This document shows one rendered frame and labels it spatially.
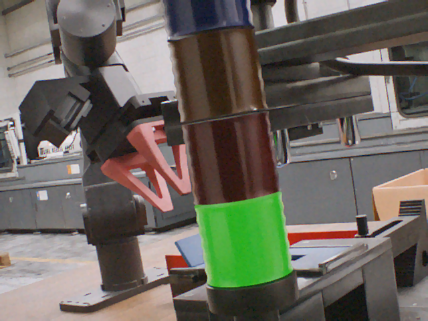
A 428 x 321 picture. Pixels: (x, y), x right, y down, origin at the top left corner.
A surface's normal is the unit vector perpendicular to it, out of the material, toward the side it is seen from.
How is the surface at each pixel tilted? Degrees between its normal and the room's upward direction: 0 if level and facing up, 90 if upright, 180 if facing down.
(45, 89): 61
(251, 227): 76
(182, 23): 104
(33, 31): 90
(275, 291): 90
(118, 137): 91
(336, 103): 90
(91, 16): 68
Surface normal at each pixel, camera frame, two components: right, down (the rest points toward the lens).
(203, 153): -0.51, 0.37
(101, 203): 0.14, -0.25
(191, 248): 0.58, -0.57
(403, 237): 0.76, -0.09
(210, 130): -0.37, -0.14
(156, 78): -0.67, 0.14
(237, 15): 0.65, 0.18
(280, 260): 0.66, -0.32
